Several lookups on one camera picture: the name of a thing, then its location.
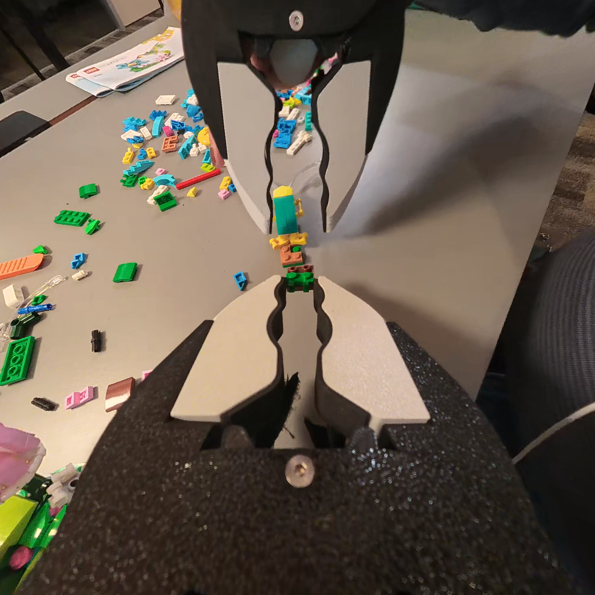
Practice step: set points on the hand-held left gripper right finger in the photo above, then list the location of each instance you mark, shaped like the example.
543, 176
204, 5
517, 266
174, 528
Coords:
367, 362

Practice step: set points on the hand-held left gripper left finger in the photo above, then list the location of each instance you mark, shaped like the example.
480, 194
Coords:
227, 358

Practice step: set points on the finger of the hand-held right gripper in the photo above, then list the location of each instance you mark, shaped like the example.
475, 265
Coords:
244, 139
346, 139

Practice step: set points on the multicolour toy brick assembly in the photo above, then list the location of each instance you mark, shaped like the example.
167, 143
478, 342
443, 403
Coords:
286, 214

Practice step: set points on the grey desk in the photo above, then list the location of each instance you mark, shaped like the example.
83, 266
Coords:
441, 232

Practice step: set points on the long red brick bar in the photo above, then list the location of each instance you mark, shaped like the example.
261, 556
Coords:
197, 179

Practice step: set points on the blue angled brick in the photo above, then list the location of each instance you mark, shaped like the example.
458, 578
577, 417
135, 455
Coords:
240, 280

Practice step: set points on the pile of small toy bricks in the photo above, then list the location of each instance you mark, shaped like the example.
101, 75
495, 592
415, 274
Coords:
158, 135

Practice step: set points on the brown and white brick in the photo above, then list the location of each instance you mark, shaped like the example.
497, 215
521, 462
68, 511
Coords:
120, 393

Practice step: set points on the black connector pin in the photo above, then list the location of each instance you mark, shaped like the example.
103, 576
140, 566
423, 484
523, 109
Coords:
44, 403
95, 340

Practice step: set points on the white toy brick instruction booklet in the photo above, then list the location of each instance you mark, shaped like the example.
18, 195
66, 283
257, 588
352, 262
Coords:
144, 51

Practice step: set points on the green curved brick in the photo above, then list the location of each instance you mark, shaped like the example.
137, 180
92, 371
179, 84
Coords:
124, 272

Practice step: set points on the pink flat brick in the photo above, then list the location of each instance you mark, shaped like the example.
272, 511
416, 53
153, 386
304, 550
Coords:
79, 397

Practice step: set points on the small green sloped brick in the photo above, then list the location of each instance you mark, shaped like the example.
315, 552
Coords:
87, 190

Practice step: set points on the small white instruction booklet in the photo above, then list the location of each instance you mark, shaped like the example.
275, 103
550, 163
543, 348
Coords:
86, 81

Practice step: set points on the small white round piece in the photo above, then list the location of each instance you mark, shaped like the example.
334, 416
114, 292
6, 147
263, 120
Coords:
80, 274

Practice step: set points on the small green clip brick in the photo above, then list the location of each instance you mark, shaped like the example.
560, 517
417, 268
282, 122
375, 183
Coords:
93, 226

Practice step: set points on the small blue brick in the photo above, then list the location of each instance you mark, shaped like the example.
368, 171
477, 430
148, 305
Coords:
78, 260

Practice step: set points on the green studded plate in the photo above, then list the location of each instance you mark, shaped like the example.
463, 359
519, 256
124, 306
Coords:
72, 217

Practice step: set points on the clear plastic piece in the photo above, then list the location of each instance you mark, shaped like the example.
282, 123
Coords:
49, 282

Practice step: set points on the person's leg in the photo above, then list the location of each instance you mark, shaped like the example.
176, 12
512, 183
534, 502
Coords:
558, 325

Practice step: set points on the blue rod piece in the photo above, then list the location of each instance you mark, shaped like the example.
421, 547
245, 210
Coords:
35, 308

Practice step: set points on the dark green brick piece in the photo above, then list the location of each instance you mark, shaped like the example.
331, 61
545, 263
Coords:
21, 326

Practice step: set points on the large green holed plate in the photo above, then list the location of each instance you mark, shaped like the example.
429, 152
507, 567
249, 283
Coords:
16, 360

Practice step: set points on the white square brick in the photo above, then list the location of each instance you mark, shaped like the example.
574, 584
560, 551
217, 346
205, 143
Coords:
13, 295

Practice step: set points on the orange brick separator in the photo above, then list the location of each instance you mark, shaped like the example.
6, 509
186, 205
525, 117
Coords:
18, 267

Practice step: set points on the pink and green flower model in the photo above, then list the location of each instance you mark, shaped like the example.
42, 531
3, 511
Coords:
18, 511

